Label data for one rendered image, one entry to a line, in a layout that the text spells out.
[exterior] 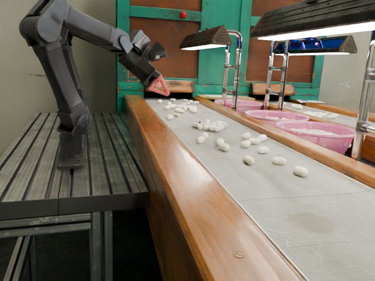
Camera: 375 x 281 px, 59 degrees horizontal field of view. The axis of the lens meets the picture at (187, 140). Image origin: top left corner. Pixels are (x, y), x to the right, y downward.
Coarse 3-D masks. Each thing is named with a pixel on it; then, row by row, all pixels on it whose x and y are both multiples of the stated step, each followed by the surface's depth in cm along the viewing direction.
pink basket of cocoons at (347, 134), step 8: (288, 120) 127; (296, 120) 128; (280, 128) 113; (288, 128) 126; (296, 128) 128; (320, 128) 126; (328, 128) 125; (344, 128) 120; (304, 136) 106; (312, 136) 104; (320, 136) 103; (328, 136) 103; (336, 136) 103; (344, 136) 104; (352, 136) 106; (320, 144) 105; (336, 144) 105; (344, 152) 110
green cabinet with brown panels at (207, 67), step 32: (128, 0) 187; (160, 0) 192; (192, 0) 196; (224, 0) 200; (256, 0) 204; (288, 0) 209; (128, 32) 191; (160, 32) 196; (192, 32) 200; (160, 64) 200; (192, 64) 205; (256, 64) 214; (288, 64) 219; (320, 64) 223
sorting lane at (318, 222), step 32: (192, 128) 118; (224, 128) 121; (224, 160) 81; (256, 160) 82; (288, 160) 84; (256, 192) 61; (288, 192) 62; (320, 192) 63; (352, 192) 64; (256, 224) 49; (288, 224) 49; (320, 224) 50; (352, 224) 50; (288, 256) 41; (320, 256) 41; (352, 256) 42
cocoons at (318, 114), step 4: (284, 104) 204; (292, 104) 197; (300, 104) 197; (296, 108) 190; (300, 108) 189; (304, 112) 165; (308, 112) 167; (316, 112) 167; (320, 112) 167; (316, 116) 156; (320, 116) 156; (324, 116) 160; (328, 116) 154; (332, 116) 158; (336, 116) 162
